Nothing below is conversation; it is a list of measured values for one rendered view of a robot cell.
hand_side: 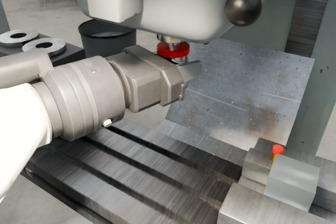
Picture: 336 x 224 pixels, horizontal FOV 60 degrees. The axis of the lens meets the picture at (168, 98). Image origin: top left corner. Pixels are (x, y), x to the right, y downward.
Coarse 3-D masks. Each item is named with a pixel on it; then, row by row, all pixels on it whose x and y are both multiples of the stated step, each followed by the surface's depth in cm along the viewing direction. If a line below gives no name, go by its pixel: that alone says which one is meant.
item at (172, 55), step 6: (162, 42) 42; (186, 42) 42; (162, 48) 40; (168, 48) 40; (174, 48) 40; (180, 48) 40; (186, 48) 40; (162, 54) 40; (168, 54) 40; (174, 54) 40; (180, 54) 40; (186, 54) 41
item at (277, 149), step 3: (276, 144) 46; (273, 147) 46; (276, 147) 46; (279, 147) 46; (282, 147) 46; (273, 150) 46; (276, 150) 45; (279, 150) 45; (282, 150) 45; (273, 153) 46; (279, 153) 45; (270, 156) 47; (273, 156) 46; (273, 159) 46
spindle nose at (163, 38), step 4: (156, 36) 40; (160, 36) 39; (164, 36) 39; (160, 40) 39; (164, 40) 39; (168, 40) 39; (172, 40) 39; (176, 40) 39; (180, 40) 39; (184, 40) 39
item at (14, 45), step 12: (0, 36) 68; (12, 36) 69; (24, 36) 68; (36, 36) 68; (48, 36) 71; (0, 48) 65; (12, 48) 65; (24, 48) 62; (48, 48) 62; (60, 48) 62; (72, 48) 65; (60, 60) 61; (72, 60) 64
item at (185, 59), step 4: (160, 56) 41; (184, 56) 41; (188, 56) 42; (168, 60) 40; (172, 60) 40; (176, 60) 40; (180, 60) 40; (184, 60) 41; (188, 60) 42; (184, 84) 43; (184, 88) 44
